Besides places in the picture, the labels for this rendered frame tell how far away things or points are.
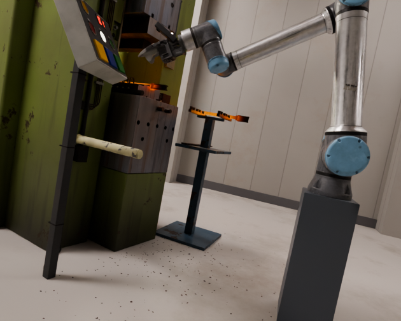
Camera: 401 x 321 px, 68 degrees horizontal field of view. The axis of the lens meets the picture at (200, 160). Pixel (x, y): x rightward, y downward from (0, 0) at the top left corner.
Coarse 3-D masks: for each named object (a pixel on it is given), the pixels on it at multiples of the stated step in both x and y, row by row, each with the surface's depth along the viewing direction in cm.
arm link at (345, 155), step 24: (336, 0) 117; (360, 0) 108; (336, 24) 117; (360, 24) 110; (336, 48) 116; (360, 48) 111; (336, 72) 115; (360, 72) 111; (336, 96) 115; (360, 96) 112; (336, 120) 115; (360, 120) 113; (336, 144) 110; (360, 144) 108; (336, 168) 111; (360, 168) 109
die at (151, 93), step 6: (114, 84) 182; (120, 84) 179; (126, 84) 177; (132, 84) 174; (138, 84) 172; (144, 90) 177; (150, 90) 182; (156, 90) 186; (150, 96) 183; (156, 96) 187
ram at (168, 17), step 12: (132, 0) 169; (144, 0) 165; (156, 0) 171; (168, 0) 179; (180, 0) 189; (132, 12) 169; (144, 12) 165; (156, 12) 173; (168, 12) 181; (168, 24) 183
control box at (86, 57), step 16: (64, 0) 110; (80, 0) 114; (64, 16) 110; (80, 16) 110; (96, 16) 127; (80, 32) 110; (96, 32) 120; (80, 48) 110; (112, 48) 135; (80, 64) 111; (96, 64) 114; (112, 80) 138
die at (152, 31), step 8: (128, 24) 177; (136, 24) 174; (144, 24) 171; (152, 24) 172; (128, 32) 177; (136, 32) 174; (144, 32) 171; (152, 32) 173; (152, 40) 182; (160, 40) 180
